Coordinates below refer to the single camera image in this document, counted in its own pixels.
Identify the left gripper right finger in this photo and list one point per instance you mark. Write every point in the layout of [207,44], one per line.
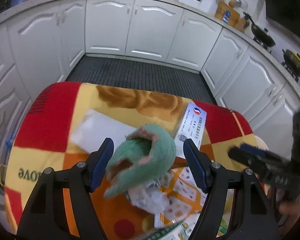
[251,214]

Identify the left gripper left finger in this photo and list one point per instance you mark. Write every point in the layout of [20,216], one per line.
[44,215]

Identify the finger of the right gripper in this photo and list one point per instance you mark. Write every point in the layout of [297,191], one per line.
[261,166]
[252,150]

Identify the white medicine box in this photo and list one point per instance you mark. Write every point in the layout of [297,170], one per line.
[191,126]

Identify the white kitchen cabinets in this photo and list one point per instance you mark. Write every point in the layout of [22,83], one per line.
[47,38]

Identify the right hand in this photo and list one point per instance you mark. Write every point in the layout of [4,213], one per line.
[292,211]

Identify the orange patterned snack packet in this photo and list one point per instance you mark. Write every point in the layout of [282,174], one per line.
[184,197]

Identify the red yellow patterned blanket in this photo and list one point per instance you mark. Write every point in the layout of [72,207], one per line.
[69,120]

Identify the yellow black pot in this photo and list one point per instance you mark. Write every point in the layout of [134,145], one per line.
[292,63]

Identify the white foam block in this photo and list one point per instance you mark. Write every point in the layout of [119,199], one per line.
[95,128]

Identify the crumpled white wrapper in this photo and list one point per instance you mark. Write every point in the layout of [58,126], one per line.
[148,197]

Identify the black frying pan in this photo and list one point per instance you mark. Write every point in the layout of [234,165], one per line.
[261,36]

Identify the dark floor mat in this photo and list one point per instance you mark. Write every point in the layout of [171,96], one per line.
[143,76]

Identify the wooden cutting board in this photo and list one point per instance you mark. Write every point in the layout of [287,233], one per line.
[230,16]

